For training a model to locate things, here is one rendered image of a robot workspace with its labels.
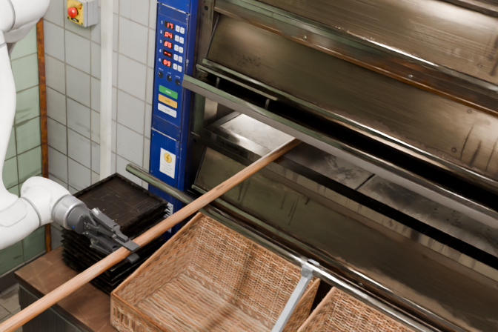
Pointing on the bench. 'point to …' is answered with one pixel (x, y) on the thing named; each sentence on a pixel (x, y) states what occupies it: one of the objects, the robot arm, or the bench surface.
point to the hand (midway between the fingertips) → (127, 248)
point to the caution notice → (167, 163)
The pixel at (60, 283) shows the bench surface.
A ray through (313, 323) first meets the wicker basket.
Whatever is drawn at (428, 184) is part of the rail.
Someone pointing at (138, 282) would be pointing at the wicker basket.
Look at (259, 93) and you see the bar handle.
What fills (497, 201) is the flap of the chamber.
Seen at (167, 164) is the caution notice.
